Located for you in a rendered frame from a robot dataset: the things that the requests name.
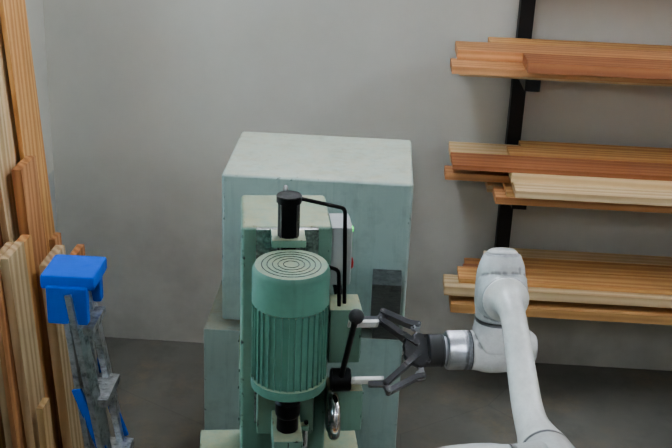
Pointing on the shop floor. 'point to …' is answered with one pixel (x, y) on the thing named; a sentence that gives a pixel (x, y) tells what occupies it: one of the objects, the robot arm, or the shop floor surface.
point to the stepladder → (99, 374)
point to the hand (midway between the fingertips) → (354, 351)
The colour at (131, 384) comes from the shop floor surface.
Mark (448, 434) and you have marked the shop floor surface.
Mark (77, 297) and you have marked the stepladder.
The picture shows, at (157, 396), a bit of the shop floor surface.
